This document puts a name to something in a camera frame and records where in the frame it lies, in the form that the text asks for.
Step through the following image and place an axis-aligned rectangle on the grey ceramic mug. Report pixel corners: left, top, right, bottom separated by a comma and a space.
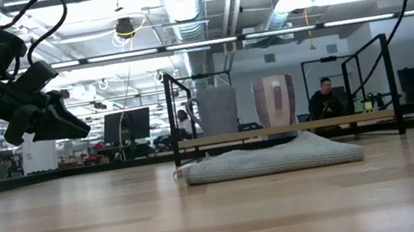
182, 82, 244, 141

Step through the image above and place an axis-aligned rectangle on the grey cloth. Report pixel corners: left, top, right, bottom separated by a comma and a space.
170, 121, 367, 193

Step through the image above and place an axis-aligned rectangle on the white pillar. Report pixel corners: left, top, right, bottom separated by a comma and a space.
17, 128, 64, 176

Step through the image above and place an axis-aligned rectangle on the background black monitor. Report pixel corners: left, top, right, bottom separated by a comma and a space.
98, 106, 155, 147

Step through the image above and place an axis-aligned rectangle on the black ceiling device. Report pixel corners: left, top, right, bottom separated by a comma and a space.
112, 14, 138, 40

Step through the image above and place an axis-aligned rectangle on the person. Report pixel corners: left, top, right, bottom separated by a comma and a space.
303, 73, 352, 136
173, 107, 195, 138

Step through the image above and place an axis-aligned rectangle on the black aluminium table frame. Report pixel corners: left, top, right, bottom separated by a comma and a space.
0, 106, 414, 205

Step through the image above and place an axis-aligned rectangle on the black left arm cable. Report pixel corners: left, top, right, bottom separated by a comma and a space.
0, 0, 76, 72

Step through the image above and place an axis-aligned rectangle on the wooden shelf black metal frame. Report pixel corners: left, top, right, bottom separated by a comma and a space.
159, 32, 408, 173

